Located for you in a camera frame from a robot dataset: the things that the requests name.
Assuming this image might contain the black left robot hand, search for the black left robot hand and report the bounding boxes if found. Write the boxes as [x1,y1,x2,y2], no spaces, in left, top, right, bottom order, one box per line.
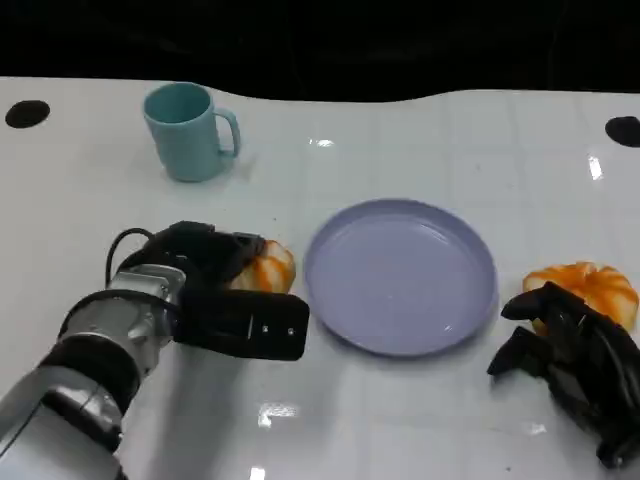
[122,221,267,294]

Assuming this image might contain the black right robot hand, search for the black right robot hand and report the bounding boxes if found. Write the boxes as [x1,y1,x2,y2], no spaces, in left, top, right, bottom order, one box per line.
[487,281,640,471]

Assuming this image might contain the orange and white bread roll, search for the orange and white bread roll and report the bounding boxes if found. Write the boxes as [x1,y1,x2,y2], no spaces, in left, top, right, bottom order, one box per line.
[522,260,640,334]
[229,239,296,295]

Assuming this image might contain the pale green mug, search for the pale green mug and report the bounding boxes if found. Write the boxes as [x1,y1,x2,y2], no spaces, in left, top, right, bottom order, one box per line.
[143,82,241,183]

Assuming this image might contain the lilac plate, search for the lilac plate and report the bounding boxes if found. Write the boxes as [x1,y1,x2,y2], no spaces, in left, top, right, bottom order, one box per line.
[303,198,500,357]

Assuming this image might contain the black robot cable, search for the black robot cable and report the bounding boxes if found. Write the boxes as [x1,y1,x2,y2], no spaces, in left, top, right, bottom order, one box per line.
[106,227,154,291]

